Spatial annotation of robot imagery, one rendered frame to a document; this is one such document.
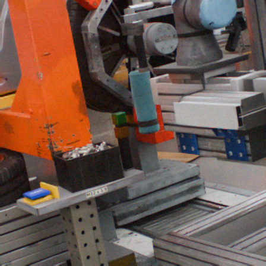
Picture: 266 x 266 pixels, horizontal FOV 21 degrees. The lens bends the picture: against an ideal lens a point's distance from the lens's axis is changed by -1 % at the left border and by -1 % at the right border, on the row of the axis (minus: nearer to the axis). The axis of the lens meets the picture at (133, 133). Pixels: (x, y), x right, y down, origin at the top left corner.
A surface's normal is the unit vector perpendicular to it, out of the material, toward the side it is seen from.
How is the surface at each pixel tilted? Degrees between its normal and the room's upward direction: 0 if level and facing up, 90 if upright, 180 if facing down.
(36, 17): 90
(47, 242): 90
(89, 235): 90
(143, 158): 90
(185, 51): 72
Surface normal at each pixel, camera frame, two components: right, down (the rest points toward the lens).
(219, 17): 0.38, 0.25
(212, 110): -0.80, 0.26
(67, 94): 0.54, 0.08
